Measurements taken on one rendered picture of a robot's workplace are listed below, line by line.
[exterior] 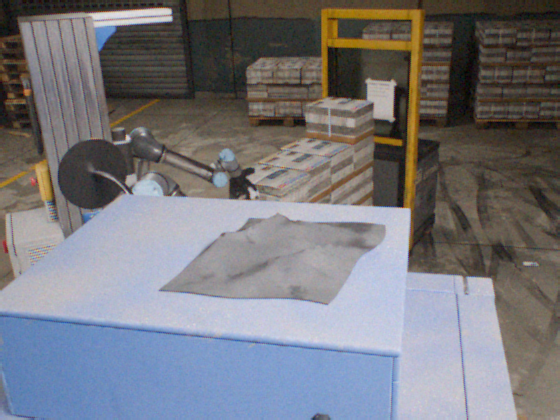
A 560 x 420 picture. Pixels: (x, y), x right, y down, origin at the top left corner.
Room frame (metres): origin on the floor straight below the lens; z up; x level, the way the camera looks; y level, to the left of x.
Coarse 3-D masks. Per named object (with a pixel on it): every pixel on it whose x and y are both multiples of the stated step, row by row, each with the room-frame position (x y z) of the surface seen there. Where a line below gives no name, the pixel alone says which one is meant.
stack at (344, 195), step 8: (344, 184) 3.58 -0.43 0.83; (352, 184) 3.67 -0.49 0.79; (336, 192) 3.49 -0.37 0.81; (344, 192) 3.58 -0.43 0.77; (352, 192) 3.67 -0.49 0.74; (320, 200) 3.33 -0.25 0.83; (328, 200) 3.41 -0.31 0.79; (336, 200) 3.49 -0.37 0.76; (344, 200) 3.58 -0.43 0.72; (352, 200) 3.66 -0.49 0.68
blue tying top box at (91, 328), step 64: (64, 256) 0.88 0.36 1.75; (128, 256) 0.87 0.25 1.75; (192, 256) 0.86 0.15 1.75; (384, 256) 0.83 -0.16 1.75; (0, 320) 0.73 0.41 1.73; (64, 320) 0.70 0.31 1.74; (128, 320) 0.68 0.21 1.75; (192, 320) 0.67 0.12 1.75; (256, 320) 0.67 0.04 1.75; (320, 320) 0.66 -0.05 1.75; (384, 320) 0.65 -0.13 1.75; (64, 384) 0.71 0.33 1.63; (128, 384) 0.68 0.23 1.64; (192, 384) 0.66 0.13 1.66; (256, 384) 0.64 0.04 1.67; (320, 384) 0.62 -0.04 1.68; (384, 384) 0.60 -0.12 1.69
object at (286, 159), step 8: (280, 152) 3.58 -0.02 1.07; (288, 152) 3.57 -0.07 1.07; (296, 152) 3.57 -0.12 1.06; (264, 160) 3.43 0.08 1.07; (272, 160) 3.42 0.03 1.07; (280, 160) 3.42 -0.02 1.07; (288, 160) 3.41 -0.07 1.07; (296, 160) 3.40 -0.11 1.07; (304, 160) 3.40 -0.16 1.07; (312, 160) 3.39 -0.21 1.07; (320, 160) 3.38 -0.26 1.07; (328, 160) 3.38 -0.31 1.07; (288, 168) 3.27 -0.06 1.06; (296, 168) 3.25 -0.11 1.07; (304, 168) 3.24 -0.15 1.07; (312, 168) 3.24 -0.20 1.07
